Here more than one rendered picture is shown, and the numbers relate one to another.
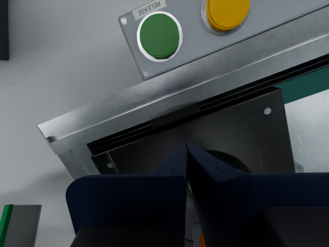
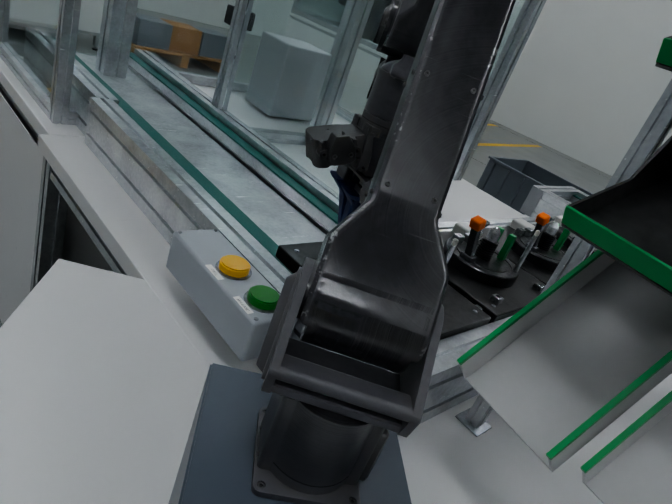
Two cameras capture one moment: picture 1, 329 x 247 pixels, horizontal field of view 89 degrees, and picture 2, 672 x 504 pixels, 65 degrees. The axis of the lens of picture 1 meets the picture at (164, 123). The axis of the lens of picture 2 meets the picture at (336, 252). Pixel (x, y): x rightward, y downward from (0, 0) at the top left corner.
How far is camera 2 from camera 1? 0.59 m
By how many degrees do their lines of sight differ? 58
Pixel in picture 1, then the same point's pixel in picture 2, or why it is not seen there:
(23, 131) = not seen: outside the picture
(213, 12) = (242, 268)
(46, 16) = not seen: hidden behind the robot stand
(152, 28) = (261, 296)
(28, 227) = (478, 359)
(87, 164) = not seen: hidden behind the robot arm
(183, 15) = (243, 288)
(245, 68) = (269, 263)
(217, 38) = (253, 274)
